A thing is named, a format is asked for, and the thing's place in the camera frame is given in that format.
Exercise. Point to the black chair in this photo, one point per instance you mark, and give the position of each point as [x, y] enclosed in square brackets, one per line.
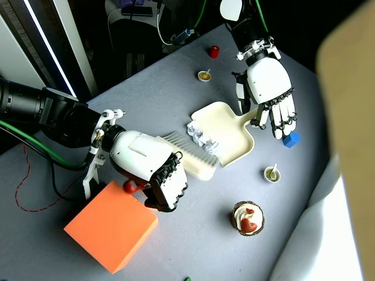
[132, 35]

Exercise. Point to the grey and blue adapter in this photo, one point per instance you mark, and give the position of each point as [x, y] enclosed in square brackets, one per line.
[183, 35]

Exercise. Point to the cream plastic dustpan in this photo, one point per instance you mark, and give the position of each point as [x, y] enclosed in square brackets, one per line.
[231, 137]

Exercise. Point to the small blue block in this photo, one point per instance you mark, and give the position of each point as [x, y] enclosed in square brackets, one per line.
[291, 140]

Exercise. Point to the white fabric sheet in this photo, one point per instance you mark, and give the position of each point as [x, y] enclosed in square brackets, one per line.
[322, 234]

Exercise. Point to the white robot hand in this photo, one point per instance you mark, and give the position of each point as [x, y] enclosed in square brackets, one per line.
[137, 155]
[268, 82]

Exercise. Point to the small red cylinder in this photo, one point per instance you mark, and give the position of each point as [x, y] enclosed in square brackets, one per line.
[214, 51]

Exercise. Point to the small bowl of yellow food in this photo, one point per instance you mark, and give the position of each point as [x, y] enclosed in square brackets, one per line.
[203, 76]

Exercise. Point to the tan blurred board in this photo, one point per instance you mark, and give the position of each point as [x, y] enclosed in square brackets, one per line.
[351, 102]

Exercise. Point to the toy cupcake with red hearts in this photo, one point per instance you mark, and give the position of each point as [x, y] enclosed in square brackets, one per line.
[247, 218]

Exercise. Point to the tiny white spoon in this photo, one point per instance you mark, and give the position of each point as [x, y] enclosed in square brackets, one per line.
[274, 169]
[207, 72]

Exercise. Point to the large orange block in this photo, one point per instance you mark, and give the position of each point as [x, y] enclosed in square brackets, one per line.
[111, 228]

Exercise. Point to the white frame post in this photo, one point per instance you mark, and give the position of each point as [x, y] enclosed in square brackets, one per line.
[76, 38]

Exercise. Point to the small patterned soup bowl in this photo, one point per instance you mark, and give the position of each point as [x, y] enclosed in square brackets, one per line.
[272, 175]

